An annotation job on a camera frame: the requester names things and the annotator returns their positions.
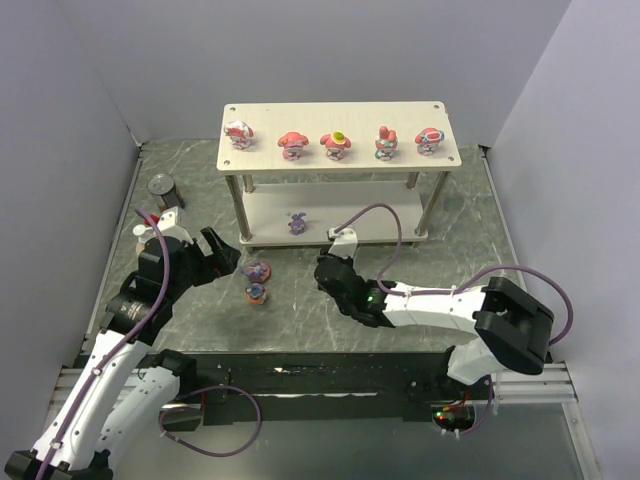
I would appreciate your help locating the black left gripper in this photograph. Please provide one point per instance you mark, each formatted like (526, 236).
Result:
(204, 257)

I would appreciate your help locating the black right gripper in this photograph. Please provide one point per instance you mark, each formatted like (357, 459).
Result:
(329, 270)

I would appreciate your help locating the purple spotted toy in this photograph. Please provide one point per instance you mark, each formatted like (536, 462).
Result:
(256, 272)

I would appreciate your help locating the pink white toy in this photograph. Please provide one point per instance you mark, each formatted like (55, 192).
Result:
(239, 133)

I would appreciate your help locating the pink toy yellow hat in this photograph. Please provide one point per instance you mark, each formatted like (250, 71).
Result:
(336, 143)

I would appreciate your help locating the red bunny ear toy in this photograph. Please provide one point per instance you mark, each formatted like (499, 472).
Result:
(386, 143)

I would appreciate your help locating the pink blue goggles toy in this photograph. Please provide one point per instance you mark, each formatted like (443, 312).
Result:
(428, 140)

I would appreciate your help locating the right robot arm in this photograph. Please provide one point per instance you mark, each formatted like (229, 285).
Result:
(511, 329)

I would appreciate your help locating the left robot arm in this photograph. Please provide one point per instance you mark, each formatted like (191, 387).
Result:
(97, 423)

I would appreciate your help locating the white two-tier shelf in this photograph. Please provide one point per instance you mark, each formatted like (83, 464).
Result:
(267, 189)

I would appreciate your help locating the beige pump lotion bottle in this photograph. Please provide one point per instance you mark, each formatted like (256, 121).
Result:
(143, 234)

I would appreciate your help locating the orange base purple toy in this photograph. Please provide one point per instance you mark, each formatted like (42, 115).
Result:
(255, 293)

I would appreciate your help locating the dark soda can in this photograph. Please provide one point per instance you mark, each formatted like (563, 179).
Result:
(165, 192)

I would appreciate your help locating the black front base bar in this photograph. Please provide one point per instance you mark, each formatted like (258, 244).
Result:
(234, 387)

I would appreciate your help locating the small electronics board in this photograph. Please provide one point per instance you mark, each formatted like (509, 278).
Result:
(455, 417)

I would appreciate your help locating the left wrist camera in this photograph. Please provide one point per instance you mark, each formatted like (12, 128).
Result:
(172, 223)

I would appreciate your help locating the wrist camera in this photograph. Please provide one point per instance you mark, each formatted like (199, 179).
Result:
(172, 223)
(344, 242)

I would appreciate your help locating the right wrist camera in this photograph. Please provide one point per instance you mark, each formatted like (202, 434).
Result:
(344, 242)

